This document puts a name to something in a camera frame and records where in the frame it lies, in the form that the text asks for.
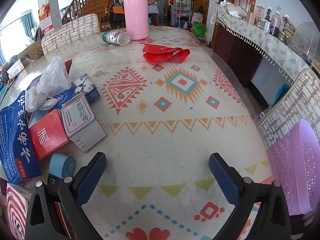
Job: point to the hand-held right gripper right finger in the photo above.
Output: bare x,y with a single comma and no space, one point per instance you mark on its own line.
223,180

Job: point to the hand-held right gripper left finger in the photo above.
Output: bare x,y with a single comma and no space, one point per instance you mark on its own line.
92,177

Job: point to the purple plastic basket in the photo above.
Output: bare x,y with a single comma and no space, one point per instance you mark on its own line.
297,165

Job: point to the blue tissue packet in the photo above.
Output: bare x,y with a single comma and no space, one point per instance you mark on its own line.
62,97

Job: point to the clear plastic bag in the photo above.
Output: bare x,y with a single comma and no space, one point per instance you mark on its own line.
52,80

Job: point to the light blue tape roll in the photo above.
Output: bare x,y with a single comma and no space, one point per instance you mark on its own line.
58,163

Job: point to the white and grey medicine box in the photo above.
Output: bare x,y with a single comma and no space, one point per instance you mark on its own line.
77,117

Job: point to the red cardboard box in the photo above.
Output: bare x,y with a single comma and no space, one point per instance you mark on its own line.
47,135

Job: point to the red and white ringed box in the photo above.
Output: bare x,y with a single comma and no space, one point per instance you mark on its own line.
16,210

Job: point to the large blue box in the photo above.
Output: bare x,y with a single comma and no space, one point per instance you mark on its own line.
15,140

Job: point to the blue floral box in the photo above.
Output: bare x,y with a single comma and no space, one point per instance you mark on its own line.
83,85

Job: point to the blue plastic bin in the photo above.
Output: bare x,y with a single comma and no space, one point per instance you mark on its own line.
281,95

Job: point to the chair with patterned cover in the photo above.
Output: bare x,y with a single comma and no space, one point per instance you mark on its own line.
72,31
297,100

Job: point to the dark red packet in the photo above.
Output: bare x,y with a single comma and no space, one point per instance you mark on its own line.
68,67

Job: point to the wooden sideboard cabinet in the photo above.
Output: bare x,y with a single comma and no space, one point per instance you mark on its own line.
232,52

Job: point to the white cardboard box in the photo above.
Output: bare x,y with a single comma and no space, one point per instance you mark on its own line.
16,68

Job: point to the red plastic wrapper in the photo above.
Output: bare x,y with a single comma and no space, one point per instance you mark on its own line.
157,53

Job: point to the clear bottle with green cap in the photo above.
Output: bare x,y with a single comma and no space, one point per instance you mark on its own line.
117,38

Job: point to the sideboard with leaf cloth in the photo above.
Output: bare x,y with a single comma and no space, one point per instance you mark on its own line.
262,40

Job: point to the green bag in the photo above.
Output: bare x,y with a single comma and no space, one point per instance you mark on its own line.
198,28

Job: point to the clear food cover dome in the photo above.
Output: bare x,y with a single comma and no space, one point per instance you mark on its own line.
306,40

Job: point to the dark juice bottle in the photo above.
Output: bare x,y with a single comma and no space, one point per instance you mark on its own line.
276,25

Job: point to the pink thermos bottle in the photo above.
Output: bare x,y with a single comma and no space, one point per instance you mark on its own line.
136,15

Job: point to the metal storage rack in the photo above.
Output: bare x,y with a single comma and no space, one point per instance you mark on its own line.
181,12

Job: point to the wooden staircase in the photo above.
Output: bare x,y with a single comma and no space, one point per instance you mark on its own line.
97,2

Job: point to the black and white plush toy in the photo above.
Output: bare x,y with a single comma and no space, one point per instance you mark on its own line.
225,3

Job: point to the red wall calendar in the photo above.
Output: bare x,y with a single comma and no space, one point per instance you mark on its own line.
46,22

